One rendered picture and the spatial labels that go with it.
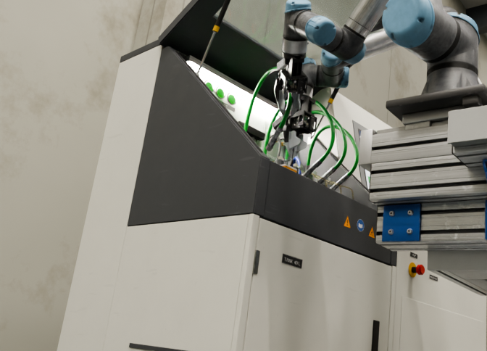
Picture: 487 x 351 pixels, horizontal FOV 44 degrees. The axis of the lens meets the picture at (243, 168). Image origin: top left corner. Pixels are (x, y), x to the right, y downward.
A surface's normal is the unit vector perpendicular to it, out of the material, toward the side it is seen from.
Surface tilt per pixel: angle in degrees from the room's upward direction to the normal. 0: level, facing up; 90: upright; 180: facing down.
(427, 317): 90
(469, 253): 90
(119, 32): 90
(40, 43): 90
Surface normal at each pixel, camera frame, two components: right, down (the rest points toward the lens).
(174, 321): -0.70, -0.31
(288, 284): 0.70, -0.13
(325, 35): 0.43, 0.43
